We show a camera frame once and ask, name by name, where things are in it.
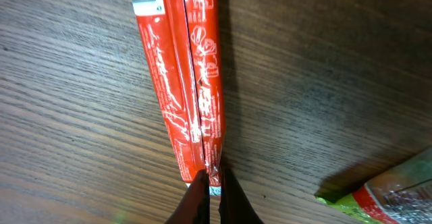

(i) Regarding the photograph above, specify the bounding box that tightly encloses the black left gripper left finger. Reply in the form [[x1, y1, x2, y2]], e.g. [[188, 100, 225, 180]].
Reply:
[[165, 169, 210, 224]]

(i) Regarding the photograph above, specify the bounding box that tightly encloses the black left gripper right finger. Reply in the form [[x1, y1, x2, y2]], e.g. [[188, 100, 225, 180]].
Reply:
[[219, 166, 263, 224]]

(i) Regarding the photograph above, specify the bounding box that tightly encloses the green gummy candy bag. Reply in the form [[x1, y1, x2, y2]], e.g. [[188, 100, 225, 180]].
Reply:
[[317, 148, 431, 224]]

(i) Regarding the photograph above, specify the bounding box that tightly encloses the red chocolate bar wrapper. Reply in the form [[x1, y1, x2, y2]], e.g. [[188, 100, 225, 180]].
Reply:
[[132, 0, 226, 196]]

